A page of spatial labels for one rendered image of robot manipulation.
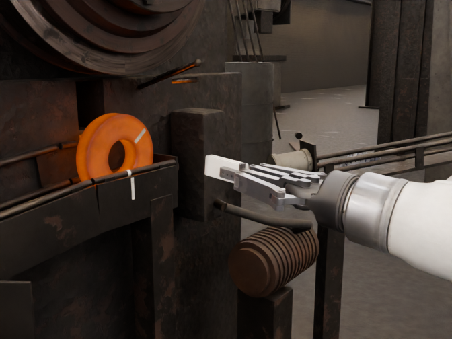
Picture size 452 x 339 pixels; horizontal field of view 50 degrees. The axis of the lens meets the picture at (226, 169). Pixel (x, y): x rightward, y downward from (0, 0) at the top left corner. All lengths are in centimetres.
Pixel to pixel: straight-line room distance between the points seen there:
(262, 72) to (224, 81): 238
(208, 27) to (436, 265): 86
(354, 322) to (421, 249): 130
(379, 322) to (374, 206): 132
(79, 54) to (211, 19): 54
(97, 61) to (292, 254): 57
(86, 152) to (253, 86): 278
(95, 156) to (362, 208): 46
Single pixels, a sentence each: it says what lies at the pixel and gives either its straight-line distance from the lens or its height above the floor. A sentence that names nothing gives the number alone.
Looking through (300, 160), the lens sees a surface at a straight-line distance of 111.
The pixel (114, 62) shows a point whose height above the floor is 90.
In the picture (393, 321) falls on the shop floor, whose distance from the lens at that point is 189.
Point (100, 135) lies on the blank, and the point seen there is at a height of 78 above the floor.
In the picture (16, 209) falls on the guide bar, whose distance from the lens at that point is 75.
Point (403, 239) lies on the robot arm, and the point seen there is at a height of 72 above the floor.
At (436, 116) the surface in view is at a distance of 344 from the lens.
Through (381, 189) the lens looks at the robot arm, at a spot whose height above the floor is 76.
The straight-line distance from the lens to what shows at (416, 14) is 490.
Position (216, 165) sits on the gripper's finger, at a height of 75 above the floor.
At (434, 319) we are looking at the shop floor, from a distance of 195.
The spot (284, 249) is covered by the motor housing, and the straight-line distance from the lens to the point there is 105.
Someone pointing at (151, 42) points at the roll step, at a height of 93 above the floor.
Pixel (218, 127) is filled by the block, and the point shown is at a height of 76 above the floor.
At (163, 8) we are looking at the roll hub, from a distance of 79.
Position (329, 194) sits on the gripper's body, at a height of 75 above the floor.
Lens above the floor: 91
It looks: 13 degrees down
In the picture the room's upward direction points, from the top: straight up
